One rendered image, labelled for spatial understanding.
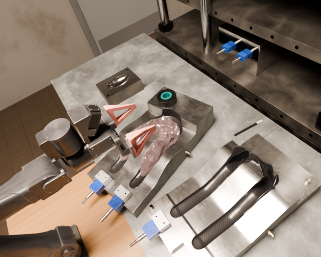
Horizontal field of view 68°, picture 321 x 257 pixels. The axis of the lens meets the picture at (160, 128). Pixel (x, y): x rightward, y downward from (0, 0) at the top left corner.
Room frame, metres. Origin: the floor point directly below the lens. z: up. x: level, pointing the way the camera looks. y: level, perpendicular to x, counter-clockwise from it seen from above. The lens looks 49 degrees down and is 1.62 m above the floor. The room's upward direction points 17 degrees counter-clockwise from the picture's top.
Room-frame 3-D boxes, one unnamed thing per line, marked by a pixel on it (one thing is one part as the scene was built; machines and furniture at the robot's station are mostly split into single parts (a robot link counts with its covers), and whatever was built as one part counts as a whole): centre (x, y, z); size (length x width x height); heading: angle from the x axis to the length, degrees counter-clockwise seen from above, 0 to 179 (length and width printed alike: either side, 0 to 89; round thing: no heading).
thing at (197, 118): (0.59, 0.05, 0.86); 0.50 x 0.26 x 0.11; 127
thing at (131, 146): (0.36, 0.06, 1.20); 0.09 x 0.07 x 0.07; 111
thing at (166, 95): (0.74, -0.06, 0.93); 0.08 x 0.08 x 0.04
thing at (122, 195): (0.38, 0.23, 0.86); 0.13 x 0.05 x 0.05; 127
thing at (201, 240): (0.29, -0.13, 0.92); 0.35 x 0.16 x 0.09; 110
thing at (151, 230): (0.25, 0.12, 0.89); 0.13 x 0.05 x 0.05; 110
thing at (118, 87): (1.03, 0.14, 0.84); 0.20 x 0.15 x 0.07; 110
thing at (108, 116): (0.43, 0.08, 1.20); 0.09 x 0.07 x 0.07; 111
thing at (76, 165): (0.35, 0.19, 1.21); 0.07 x 0.06 x 0.07; 111
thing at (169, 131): (0.58, 0.05, 0.90); 0.26 x 0.18 x 0.08; 127
